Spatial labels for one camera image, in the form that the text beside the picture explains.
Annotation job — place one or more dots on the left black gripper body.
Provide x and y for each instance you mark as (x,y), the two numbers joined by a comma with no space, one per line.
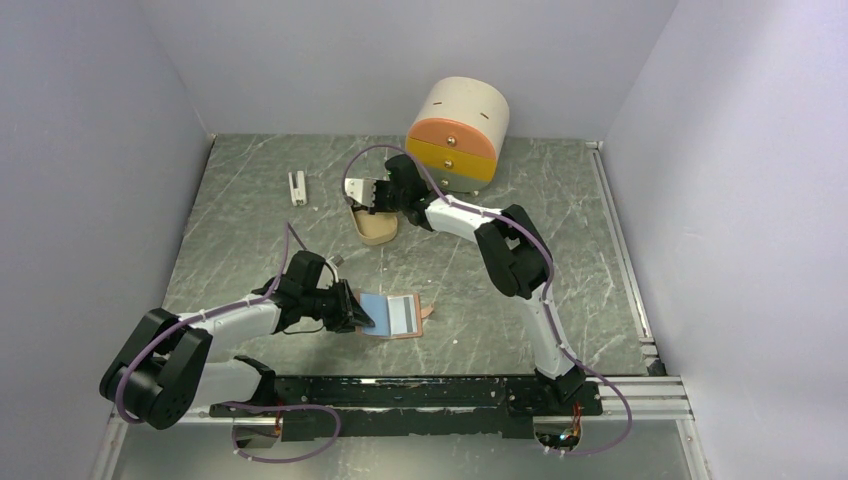
(327,304)

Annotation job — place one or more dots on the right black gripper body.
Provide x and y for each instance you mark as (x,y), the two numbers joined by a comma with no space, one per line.
(387,199)

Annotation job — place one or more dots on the pink card holder wallet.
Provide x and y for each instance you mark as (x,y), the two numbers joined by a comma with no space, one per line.
(376,307)

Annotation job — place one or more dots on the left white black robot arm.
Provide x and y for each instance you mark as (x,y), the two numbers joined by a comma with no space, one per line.
(173,363)

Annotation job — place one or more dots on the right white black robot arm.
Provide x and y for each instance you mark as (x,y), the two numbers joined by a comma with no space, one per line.
(517,261)

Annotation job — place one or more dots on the beige oval tray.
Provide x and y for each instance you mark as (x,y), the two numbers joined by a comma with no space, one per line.
(374,229)

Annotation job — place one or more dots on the round three-drawer organizer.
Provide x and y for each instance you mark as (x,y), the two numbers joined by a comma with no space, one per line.
(459,132)

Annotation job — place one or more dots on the small white clip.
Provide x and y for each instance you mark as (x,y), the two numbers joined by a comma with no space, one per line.
(298,189)

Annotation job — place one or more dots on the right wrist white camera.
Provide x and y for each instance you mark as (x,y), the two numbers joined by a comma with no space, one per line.
(361,191)

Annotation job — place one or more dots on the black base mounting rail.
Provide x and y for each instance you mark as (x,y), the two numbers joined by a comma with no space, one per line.
(311,407)

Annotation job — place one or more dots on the aluminium frame rail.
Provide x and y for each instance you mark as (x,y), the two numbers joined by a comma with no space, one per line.
(233,241)

